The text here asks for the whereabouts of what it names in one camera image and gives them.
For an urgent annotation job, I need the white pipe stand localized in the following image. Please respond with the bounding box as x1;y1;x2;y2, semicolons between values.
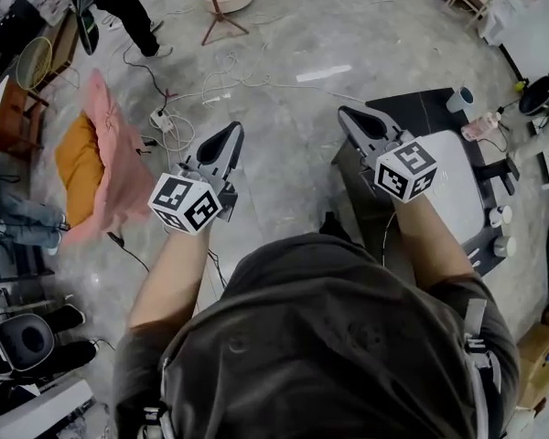
506;116;549;191

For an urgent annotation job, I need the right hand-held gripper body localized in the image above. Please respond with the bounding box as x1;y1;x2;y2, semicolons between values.
361;134;439;204

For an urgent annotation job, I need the black round bucket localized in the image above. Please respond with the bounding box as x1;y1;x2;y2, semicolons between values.
519;67;549;118

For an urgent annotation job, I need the white sink basin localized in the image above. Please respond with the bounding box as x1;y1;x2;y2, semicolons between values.
411;129;487;246

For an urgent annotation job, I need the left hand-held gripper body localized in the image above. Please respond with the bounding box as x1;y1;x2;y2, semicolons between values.
146;163;238;236

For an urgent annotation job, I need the low wooden platform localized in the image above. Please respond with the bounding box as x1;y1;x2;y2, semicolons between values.
31;11;81;80

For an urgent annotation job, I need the black cable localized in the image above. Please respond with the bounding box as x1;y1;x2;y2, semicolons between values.
107;230;152;273
123;43;170;112

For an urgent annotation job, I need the white power strip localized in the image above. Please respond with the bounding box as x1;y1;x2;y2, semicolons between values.
148;107;176;134

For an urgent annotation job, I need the black and green bag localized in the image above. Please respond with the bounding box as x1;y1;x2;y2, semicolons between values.
70;0;101;57

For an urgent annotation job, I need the person's right forearm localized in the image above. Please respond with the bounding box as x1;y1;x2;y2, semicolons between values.
391;197;479;292

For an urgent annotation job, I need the black vanity cabinet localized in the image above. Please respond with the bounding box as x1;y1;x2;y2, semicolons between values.
331;87;521;287

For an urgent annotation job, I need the white storage box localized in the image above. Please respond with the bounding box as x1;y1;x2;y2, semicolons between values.
478;0;546;48

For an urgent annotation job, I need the white desk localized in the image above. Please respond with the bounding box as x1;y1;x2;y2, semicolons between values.
0;377;95;439

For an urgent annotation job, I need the pink bottle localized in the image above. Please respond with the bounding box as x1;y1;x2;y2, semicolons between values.
460;111;503;140

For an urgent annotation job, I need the cardboard box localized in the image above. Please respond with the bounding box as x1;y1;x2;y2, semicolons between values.
516;322;549;409

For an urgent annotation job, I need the orange cushion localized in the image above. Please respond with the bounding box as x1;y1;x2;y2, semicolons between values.
54;112;105;229

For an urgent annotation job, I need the person's left forearm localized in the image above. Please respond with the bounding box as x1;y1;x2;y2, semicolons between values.
126;226;211;331

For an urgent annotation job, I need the black faucet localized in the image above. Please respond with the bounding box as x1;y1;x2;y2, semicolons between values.
473;157;522;196

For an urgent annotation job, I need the grey cup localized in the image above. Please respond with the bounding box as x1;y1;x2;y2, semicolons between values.
492;234;518;259

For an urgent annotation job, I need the person's grey t-shirt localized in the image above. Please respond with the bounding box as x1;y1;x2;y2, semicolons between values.
112;231;521;439

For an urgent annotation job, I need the pink cloth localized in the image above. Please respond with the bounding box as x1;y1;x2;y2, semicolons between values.
59;68;156;246

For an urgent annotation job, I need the blue-rimmed white cup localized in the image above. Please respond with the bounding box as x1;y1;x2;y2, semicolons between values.
446;86;476;113

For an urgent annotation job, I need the yellow wire chair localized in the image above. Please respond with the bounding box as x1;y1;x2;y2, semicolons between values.
16;36;81;93

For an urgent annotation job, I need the grey rounded appliance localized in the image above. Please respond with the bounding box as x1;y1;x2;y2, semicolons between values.
0;313;56;372

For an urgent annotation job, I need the grey shoulder strap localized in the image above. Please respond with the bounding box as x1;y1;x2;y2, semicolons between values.
461;297;502;392
139;359;175;439

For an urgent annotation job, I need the wooden cabinet with white top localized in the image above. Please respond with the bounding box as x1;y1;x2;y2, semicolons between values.
0;74;50;160

